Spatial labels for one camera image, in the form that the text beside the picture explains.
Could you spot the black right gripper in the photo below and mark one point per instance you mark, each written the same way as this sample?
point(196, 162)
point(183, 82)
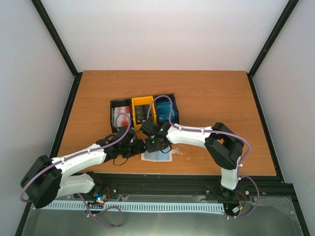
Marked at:
point(150, 148)

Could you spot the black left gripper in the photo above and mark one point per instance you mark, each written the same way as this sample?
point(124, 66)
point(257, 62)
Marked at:
point(139, 148)

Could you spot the black vip card stack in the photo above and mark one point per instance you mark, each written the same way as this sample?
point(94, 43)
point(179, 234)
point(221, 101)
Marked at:
point(141, 112)

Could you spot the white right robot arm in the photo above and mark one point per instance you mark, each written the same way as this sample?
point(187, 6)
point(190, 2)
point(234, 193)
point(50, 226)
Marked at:
point(223, 145)

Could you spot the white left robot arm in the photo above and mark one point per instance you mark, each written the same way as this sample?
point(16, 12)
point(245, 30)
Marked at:
point(50, 178)

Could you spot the red white card stack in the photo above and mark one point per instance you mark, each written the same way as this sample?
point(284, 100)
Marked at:
point(121, 116)

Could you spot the blue card stack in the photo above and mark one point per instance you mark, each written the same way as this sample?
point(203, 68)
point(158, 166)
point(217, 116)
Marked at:
point(163, 108)

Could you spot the black bin with red cards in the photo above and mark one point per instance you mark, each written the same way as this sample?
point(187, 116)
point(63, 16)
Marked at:
point(118, 103)

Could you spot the black bin with blue cards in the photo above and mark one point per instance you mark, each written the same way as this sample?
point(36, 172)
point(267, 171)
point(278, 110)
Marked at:
point(173, 98)

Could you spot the yellow plastic bin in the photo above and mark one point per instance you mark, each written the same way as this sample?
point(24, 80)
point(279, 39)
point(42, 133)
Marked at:
point(141, 101)

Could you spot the light blue slotted cable duct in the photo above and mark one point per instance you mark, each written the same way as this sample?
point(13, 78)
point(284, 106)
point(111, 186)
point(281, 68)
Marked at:
point(139, 207)

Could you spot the black aluminium table frame rail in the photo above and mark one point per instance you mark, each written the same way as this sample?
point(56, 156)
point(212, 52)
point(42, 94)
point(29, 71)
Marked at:
point(190, 185)

